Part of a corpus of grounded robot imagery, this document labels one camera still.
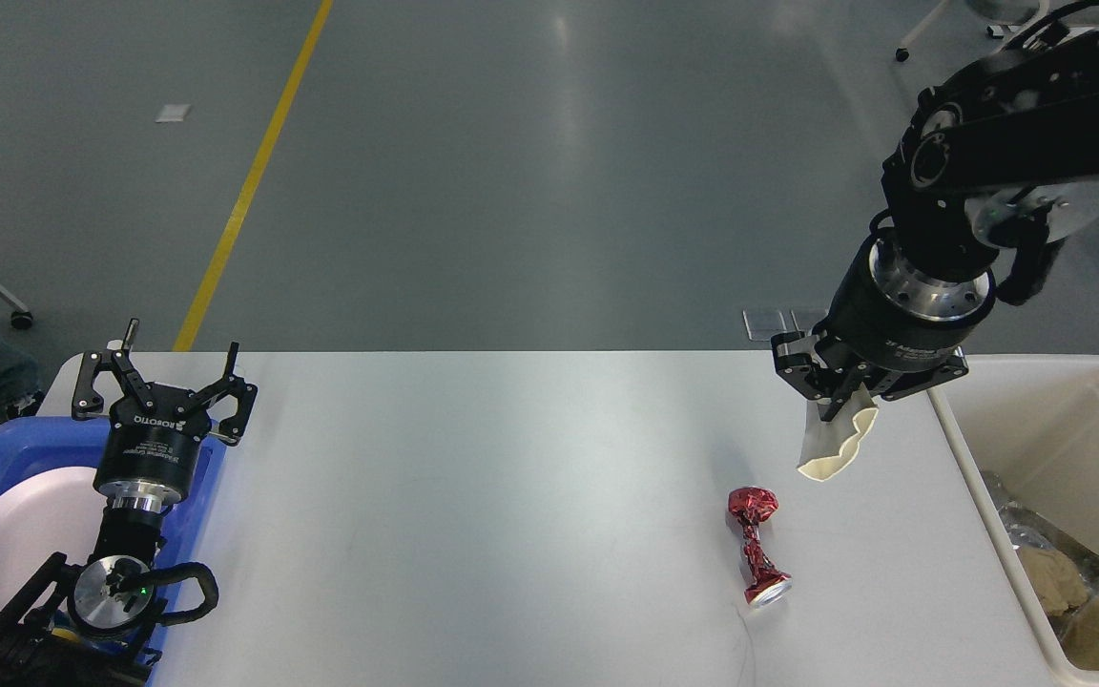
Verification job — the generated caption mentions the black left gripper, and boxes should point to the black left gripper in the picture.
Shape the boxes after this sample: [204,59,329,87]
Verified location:
[73,319,259,505]

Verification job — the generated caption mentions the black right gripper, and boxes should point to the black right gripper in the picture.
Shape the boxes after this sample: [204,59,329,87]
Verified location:
[771,236,996,422]

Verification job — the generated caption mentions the white paper cup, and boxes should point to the white paper cup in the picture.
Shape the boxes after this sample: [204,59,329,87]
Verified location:
[797,385,880,483]

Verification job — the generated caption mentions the pink plate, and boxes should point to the pink plate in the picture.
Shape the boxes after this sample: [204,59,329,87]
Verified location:
[0,467,106,610]

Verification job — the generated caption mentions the crushed red can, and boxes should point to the crushed red can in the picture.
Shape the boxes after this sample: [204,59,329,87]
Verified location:
[728,486,793,609]

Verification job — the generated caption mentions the dark brown paper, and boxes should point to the dark brown paper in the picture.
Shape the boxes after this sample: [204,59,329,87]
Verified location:
[1015,545,1089,617]

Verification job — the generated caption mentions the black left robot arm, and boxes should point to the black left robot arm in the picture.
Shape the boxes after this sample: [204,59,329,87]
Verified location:
[0,319,258,686]

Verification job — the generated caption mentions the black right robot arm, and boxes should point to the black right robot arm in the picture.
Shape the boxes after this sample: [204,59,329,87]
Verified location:
[771,1,1099,423]

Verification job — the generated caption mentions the clear plastic wrap in bin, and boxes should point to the clear plastic wrap in bin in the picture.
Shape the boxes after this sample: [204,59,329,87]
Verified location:
[980,470,1019,512]

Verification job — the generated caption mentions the beige plastic bin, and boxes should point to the beige plastic bin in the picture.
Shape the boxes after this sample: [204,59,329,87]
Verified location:
[929,355,1099,686]

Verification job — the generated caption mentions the white rolling chair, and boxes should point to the white rolling chair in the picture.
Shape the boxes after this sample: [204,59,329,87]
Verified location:
[893,1,1054,64]

